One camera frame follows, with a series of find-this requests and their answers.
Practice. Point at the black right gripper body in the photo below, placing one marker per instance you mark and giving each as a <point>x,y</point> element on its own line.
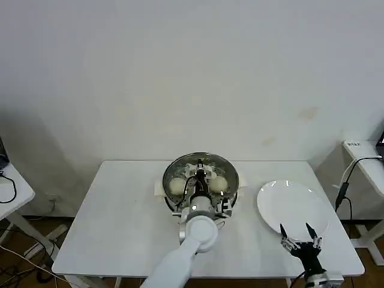
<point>309,256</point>

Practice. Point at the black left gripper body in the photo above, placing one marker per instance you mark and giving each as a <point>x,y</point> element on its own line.
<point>201,186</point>

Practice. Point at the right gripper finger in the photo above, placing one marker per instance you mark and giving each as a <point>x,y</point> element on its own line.
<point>316,241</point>
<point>289,243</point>

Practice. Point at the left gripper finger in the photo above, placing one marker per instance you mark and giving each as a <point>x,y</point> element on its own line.
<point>200,165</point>
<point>201,174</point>

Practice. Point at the white steamed bun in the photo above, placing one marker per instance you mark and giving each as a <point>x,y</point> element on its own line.
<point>218,183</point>
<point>176,186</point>

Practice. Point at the oval glass lid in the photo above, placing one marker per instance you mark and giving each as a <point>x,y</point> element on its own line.
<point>228,171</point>

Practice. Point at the perforated steel steamer basket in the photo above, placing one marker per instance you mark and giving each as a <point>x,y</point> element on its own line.
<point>169,201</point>

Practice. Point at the white round plate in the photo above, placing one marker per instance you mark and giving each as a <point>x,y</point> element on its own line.
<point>288,207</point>

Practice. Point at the white electric cooker base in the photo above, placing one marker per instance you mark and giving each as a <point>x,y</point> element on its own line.
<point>157,192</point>

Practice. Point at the white side desk with label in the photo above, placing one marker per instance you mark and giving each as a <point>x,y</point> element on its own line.
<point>367,177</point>

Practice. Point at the white work table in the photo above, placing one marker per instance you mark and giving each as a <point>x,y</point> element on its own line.
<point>120,240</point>

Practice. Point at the white power strip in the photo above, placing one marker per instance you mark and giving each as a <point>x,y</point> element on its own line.
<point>57,232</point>
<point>33,250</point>

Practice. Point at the black device on desk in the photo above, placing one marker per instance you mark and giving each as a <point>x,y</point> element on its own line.
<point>3,153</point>

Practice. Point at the white wall socket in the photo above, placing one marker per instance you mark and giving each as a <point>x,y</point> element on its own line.
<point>52,198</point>

